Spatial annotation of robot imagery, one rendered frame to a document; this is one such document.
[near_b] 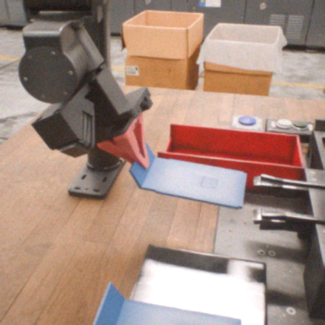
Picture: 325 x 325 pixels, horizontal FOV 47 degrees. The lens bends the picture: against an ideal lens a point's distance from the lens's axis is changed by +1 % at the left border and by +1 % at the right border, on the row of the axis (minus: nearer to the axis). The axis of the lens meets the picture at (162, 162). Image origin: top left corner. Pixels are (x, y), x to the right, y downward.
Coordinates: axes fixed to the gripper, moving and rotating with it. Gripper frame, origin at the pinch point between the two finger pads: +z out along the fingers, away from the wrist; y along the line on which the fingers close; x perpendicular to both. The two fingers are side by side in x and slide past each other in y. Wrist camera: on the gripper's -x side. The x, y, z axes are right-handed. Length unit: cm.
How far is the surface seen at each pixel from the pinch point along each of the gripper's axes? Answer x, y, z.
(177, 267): -9.9, 2.5, 10.9
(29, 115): 186, -199, 31
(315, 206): -0.2, 19.5, 13.5
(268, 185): 3.0, 14.1, 11.1
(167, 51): 207, -74, 34
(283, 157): 23.6, 12.7, 21.2
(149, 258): -9.4, -1.0, 9.2
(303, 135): 31.0, 16.6, 22.0
